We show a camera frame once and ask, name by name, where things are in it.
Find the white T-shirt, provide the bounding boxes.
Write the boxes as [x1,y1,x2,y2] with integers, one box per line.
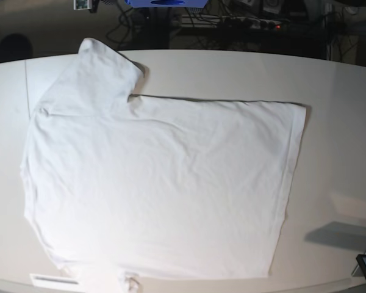
[21,38,306,292]

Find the black power strip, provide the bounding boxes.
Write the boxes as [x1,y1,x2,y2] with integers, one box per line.
[181,15,290,31]

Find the blue plastic box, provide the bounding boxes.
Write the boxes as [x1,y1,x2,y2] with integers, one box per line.
[125,0,208,9]

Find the white label strip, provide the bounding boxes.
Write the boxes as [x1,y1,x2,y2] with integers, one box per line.
[29,273,79,288]

